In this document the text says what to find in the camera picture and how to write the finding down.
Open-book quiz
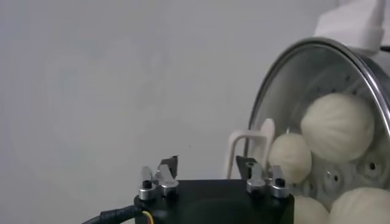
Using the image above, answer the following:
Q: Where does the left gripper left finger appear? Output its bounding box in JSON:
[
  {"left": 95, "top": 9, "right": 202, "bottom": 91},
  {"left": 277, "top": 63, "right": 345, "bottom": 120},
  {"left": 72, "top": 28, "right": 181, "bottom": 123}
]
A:
[{"left": 138, "top": 155, "right": 180, "bottom": 201}]

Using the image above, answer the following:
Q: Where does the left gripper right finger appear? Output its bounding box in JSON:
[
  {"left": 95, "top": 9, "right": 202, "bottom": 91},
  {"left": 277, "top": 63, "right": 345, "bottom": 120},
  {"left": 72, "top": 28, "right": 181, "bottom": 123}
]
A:
[{"left": 236, "top": 155, "right": 289, "bottom": 199}]

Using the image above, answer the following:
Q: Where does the white steamed baozi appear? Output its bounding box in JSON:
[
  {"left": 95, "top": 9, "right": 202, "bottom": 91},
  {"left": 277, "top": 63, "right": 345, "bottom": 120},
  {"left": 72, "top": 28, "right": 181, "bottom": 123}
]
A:
[
  {"left": 292, "top": 194, "right": 330, "bottom": 224},
  {"left": 300, "top": 93, "right": 375, "bottom": 163},
  {"left": 328, "top": 186, "right": 390, "bottom": 224},
  {"left": 268, "top": 132, "right": 313, "bottom": 184}
]

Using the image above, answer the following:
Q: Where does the glass lid with white handle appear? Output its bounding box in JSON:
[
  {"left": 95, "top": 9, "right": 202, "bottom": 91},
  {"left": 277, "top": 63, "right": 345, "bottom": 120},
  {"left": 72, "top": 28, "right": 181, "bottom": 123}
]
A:
[{"left": 225, "top": 36, "right": 390, "bottom": 224}]

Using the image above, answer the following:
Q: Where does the stainless steel steamer insert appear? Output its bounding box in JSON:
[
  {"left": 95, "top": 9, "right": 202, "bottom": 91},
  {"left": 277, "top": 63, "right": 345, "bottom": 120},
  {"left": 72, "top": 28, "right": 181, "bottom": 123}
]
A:
[{"left": 252, "top": 0, "right": 390, "bottom": 224}]

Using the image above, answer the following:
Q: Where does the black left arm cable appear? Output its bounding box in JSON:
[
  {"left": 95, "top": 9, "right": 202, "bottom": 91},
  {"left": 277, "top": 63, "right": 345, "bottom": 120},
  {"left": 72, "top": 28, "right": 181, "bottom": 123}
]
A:
[{"left": 81, "top": 204, "right": 153, "bottom": 224}]

